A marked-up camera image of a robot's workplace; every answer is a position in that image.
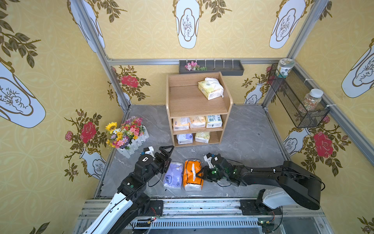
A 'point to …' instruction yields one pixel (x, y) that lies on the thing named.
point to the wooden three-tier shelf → (197, 103)
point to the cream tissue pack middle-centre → (198, 122)
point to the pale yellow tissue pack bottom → (202, 137)
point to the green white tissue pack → (214, 121)
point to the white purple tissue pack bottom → (185, 138)
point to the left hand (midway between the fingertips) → (169, 150)
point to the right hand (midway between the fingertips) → (197, 172)
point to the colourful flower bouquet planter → (128, 138)
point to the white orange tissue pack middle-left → (181, 124)
